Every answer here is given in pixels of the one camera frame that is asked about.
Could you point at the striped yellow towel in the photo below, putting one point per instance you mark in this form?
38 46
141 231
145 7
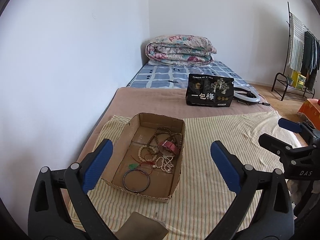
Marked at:
212 130

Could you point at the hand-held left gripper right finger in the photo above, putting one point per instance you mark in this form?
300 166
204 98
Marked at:
225 167

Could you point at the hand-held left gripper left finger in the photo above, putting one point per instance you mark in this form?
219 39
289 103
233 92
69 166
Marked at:
98 165

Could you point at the brown cardboard piece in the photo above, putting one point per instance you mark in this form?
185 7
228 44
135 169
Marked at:
142 226

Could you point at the blue checked bed sheet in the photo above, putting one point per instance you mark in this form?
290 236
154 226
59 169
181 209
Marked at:
160 76

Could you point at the blue bangle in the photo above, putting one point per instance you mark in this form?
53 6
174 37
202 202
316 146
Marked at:
123 181

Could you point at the person's right forearm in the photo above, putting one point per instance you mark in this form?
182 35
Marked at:
293 192

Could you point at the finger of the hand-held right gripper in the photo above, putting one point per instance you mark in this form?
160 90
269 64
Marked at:
272 143
290 125

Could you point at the cardboard box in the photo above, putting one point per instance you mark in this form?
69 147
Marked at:
140 130

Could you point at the black metal clothes rack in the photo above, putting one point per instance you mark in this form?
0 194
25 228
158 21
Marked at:
277 80

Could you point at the black snack bag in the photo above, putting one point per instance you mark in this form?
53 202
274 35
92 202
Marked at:
210 90

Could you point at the hanging striped towel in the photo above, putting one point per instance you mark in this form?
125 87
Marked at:
296 42

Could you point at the hanging dark clothes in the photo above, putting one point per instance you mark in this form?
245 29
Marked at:
310 55

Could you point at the orange box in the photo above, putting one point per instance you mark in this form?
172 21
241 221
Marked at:
310 112

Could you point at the yellow green box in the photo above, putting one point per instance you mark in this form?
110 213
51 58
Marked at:
298 80

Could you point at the folded floral quilt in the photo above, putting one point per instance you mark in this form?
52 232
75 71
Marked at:
180 50

